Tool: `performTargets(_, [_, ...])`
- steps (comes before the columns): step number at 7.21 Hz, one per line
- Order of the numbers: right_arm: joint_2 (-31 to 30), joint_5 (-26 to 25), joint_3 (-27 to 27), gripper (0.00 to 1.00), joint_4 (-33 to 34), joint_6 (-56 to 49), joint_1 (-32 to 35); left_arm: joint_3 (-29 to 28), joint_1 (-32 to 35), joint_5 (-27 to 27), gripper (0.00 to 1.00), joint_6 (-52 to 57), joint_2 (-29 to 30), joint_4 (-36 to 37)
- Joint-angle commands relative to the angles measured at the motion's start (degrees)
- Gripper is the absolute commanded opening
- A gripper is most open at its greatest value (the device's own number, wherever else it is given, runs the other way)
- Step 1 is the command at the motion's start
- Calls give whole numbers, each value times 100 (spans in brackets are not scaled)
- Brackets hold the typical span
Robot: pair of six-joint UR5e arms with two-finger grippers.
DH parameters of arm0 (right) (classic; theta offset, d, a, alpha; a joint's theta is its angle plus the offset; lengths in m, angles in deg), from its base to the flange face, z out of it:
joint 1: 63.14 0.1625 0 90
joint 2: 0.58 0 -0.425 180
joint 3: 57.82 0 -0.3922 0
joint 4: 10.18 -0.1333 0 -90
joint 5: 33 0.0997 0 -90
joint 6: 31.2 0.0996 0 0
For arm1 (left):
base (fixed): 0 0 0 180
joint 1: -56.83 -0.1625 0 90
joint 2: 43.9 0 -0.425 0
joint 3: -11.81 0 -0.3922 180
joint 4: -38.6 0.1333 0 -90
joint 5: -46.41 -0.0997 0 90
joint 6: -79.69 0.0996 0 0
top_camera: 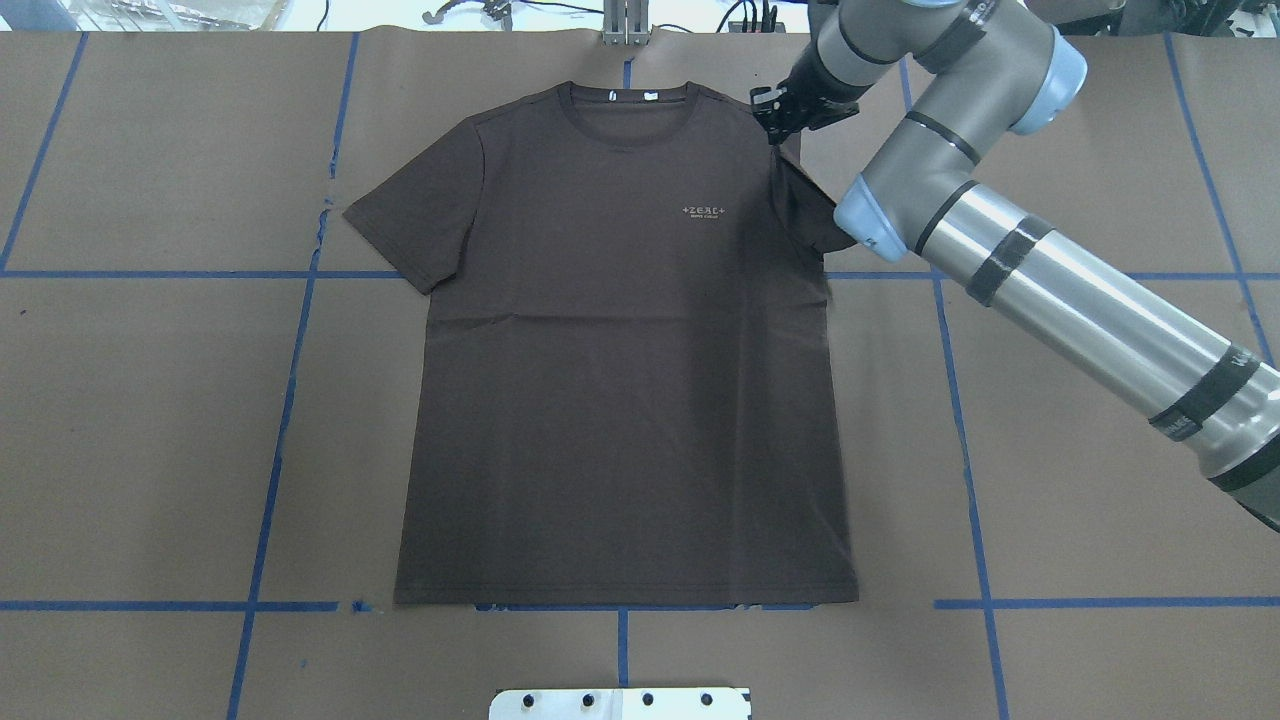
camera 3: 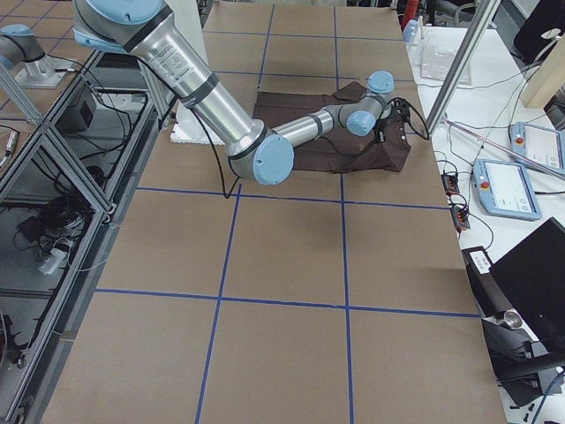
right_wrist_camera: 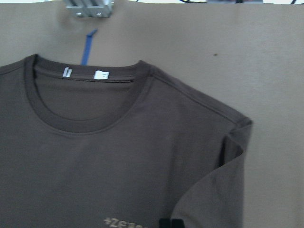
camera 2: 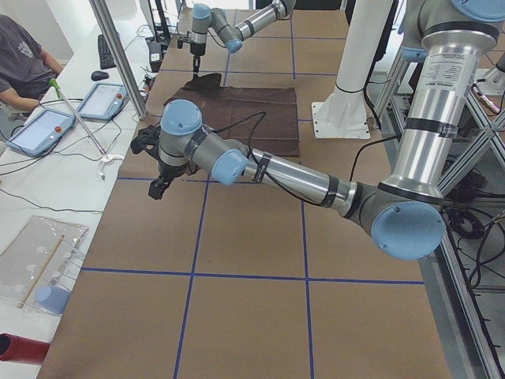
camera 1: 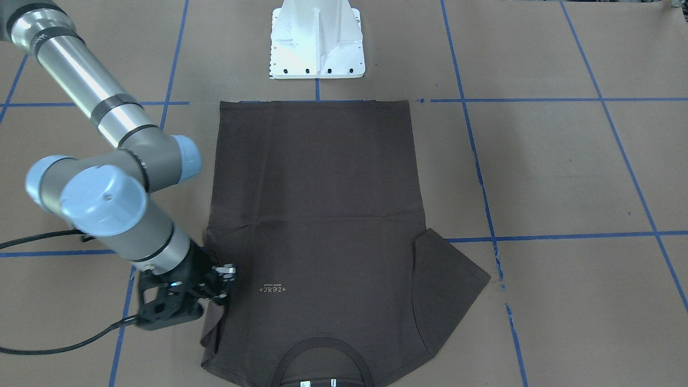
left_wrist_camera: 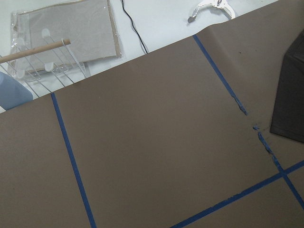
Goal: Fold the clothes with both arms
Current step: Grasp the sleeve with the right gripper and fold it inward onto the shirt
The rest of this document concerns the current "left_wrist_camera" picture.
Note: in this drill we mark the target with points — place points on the plastic sleeve with cardboard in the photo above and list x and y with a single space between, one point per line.
88 24

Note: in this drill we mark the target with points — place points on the blue plastic cup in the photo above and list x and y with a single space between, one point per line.
12 93

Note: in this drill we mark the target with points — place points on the dark brown t-shirt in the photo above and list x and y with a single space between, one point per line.
288 112

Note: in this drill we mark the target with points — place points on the brown paper table cover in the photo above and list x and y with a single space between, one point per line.
178 138

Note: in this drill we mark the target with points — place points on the reacher grabber tool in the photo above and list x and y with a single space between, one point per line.
221 5

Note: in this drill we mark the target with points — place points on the white wire rack wooden rod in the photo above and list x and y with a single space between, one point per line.
45 69

